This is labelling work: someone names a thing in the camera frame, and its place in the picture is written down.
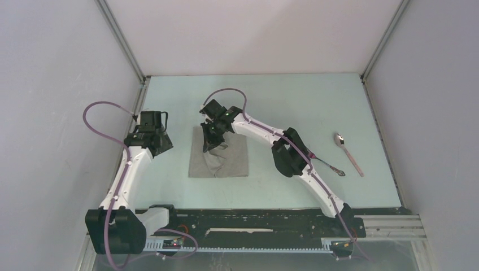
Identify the grey cloth napkin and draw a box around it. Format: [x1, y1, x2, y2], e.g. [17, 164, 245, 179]
[188, 126, 249, 178]

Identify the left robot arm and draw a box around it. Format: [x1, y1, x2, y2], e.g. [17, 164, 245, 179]
[85, 111, 178, 255]

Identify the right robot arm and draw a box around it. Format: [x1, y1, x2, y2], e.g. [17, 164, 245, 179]
[199, 99, 354, 236]

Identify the pink metal fork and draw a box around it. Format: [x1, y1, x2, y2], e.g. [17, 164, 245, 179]
[308, 151, 346, 177]

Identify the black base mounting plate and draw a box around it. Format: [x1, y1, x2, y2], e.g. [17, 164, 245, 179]
[165, 208, 366, 250]

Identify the metal spoon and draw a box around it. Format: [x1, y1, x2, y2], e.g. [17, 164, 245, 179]
[333, 133, 365, 177]

